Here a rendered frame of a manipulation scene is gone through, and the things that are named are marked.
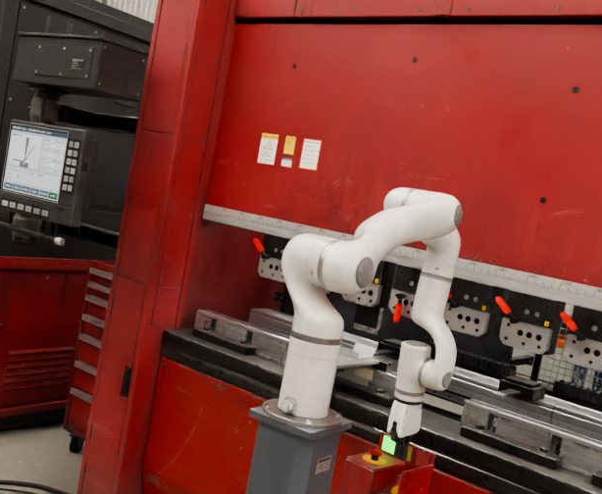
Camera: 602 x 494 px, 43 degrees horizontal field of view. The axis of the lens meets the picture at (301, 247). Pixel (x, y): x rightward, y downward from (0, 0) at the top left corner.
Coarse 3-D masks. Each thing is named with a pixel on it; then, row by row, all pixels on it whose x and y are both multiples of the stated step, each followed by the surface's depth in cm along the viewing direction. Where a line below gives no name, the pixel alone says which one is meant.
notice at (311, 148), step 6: (306, 138) 283; (306, 144) 283; (312, 144) 281; (318, 144) 280; (306, 150) 283; (312, 150) 281; (318, 150) 279; (306, 156) 283; (312, 156) 281; (318, 156) 279; (300, 162) 284; (306, 162) 283; (312, 162) 281; (300, 168) 284; (306, 168) 282; (312, 168) 281
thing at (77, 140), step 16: (48, 128) 289; (64, 128) 285; (80, 144) 279; (96, 144) 287; (64, 160) 284; (80, 160) 279; (96, 160) 289; (64, 176) 283; (80, 176) 280; (0, 192) 304; (16, 192) 299; (64, 192) 283; (80, 192) 282; (0, 208) 304; (16, 208) 298; (32, 208) 293; (48, 208) 288; (64, 208) 283; (80, 208) 283; (64, 224) 283
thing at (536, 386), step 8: (512, 376) 257; (504, 384) 254; (512, 384) 252; (520, 384) 252; (528, 384) 250; (536, 384) 252; (496, 392) 242; (504, 392) 244; (512, 392) 247; (520, 392) 250; (528, 392) 248; (536, 392) 250; (544, 392) 256; (528, 400) 248
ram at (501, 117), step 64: (256, 64) 301; (320, 64) 281; (384, 64) 264; (448, 64) 248; (512, 64) 235; (576, 64) 223; (256, 128) 299; (320, 128) 280; (384, 128) 262; (448, 128) 247; (512, 128) 234; (576, 128) 222; (256, 192) 297; (320, 192) 278; (384, 192) 261; (448, 192) 246; (512, 192) 232; (576, 192) 221; (384, 256) 259; (512, 256) 231; (576, 256) 219
